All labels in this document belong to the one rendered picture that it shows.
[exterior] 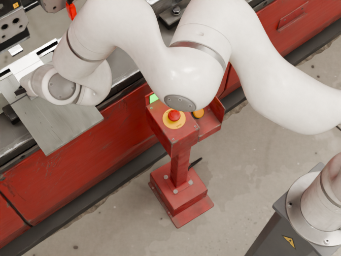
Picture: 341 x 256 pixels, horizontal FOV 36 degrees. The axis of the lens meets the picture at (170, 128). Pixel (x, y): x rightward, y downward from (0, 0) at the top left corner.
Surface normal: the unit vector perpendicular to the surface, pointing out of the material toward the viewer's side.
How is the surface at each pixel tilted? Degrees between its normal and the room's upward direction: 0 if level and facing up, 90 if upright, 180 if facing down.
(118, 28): 57
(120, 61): 0
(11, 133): 0
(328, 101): 27
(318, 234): 0
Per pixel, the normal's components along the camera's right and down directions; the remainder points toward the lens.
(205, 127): 0.02, -0.44
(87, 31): -0.66, 0.53
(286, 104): -0.01, 0.48
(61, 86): 0.40, 0.14
